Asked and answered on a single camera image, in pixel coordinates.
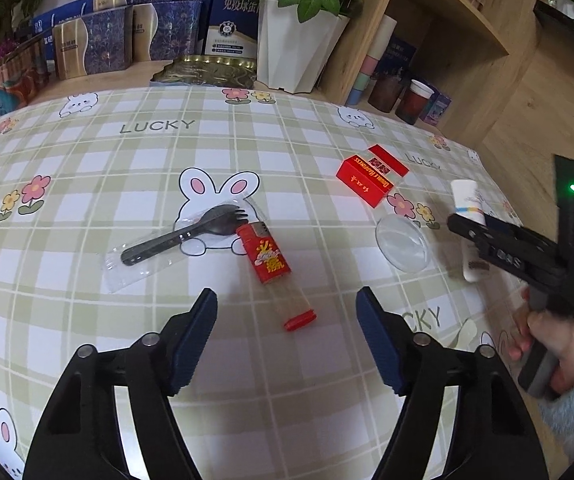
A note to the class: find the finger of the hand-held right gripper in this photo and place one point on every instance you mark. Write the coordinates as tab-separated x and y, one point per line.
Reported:
482	227
504	260

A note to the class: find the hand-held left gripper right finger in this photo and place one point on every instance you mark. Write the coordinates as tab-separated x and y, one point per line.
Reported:
379	345

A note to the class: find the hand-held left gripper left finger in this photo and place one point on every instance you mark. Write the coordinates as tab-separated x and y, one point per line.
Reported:
194	340

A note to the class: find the white tube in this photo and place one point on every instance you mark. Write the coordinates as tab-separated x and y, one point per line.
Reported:
467	200

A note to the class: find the red lighter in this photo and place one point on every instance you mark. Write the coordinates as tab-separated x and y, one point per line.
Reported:
269	260

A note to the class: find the clear round plastic lid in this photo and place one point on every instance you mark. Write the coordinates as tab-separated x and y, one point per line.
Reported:
402	245

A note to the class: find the black fork in clear wrapper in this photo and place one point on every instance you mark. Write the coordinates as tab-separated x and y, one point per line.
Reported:
167	242

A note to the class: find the red cigarette box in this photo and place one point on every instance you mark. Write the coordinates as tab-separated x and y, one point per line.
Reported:
367	180

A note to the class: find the small purple blue box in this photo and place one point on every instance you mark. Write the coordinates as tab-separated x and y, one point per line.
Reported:
436	110

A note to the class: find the red plastic cup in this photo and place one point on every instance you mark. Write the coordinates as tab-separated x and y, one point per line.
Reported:
413	105

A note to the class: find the brown plastic cup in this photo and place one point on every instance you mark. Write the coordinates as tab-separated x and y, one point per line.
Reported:
387	94

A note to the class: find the wooden shelf unit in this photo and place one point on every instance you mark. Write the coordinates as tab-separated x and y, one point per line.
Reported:
467	60

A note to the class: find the dark blue gift box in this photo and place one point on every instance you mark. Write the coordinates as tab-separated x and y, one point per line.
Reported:
402	55

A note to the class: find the stack of pastel cups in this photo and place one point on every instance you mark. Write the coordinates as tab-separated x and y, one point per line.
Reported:
367	60

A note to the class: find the checked rabbit print tablecloth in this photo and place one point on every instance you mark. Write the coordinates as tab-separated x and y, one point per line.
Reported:
92	160

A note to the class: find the red rose plant white pot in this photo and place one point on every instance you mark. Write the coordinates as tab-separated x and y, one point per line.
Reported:
292	45

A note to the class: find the gold leaf shaped tray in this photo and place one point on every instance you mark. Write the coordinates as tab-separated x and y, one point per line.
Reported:
202	72

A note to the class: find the wavy colourful planter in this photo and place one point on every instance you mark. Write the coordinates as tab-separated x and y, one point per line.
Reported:
2	95

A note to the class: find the blue box round emblem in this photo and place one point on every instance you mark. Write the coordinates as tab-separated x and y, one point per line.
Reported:
232	25

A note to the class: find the blue milk carton box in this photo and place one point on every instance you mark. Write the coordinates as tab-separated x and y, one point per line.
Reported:
54	15

